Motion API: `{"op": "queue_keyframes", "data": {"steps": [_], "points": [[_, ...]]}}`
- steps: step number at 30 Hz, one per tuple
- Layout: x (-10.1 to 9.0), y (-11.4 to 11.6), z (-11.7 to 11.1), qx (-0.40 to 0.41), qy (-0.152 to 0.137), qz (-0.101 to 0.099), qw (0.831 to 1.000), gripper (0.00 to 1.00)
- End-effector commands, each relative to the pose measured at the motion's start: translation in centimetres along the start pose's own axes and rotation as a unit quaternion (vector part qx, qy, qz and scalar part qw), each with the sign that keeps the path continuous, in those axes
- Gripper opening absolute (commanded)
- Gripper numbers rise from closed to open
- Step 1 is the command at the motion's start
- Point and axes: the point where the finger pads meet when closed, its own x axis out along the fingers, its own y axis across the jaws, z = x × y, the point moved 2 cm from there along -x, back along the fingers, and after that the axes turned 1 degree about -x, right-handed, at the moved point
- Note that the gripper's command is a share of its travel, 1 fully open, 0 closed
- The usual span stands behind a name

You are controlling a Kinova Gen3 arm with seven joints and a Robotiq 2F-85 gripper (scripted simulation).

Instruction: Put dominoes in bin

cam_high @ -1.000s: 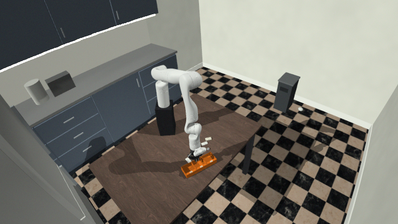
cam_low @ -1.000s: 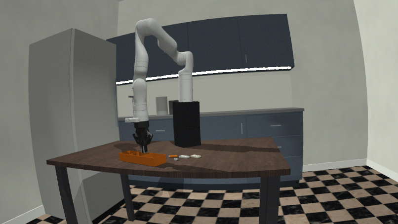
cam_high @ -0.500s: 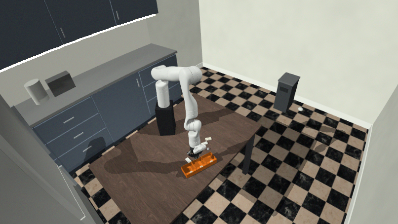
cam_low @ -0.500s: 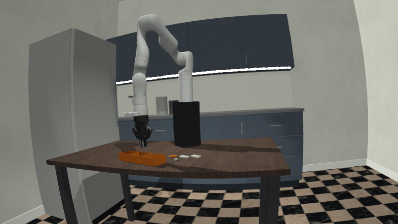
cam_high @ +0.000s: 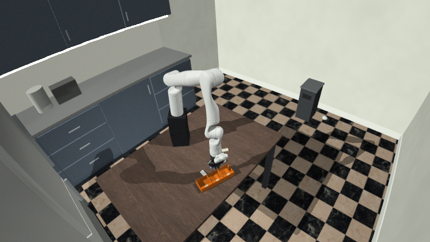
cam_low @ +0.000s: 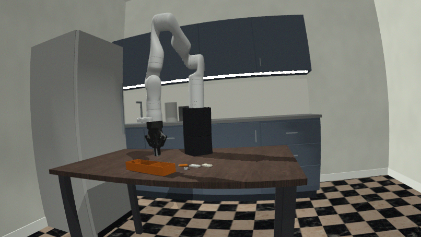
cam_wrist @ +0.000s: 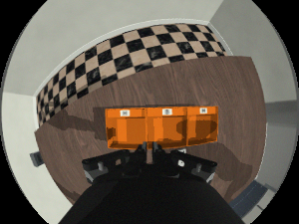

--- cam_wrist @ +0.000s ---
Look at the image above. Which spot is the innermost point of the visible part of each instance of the orange divided tray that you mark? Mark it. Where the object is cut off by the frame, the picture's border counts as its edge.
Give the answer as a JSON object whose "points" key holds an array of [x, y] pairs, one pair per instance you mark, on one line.
{"points": [[177, 129]]}

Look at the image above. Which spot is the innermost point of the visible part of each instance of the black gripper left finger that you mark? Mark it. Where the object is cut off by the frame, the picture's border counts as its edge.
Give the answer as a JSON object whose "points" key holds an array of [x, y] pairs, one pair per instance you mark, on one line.
{"points": [[132, 162]]}

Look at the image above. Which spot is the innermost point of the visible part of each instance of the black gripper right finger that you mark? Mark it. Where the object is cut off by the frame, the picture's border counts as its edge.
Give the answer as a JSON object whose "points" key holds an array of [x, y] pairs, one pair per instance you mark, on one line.
{"points": [[168, 163]]}

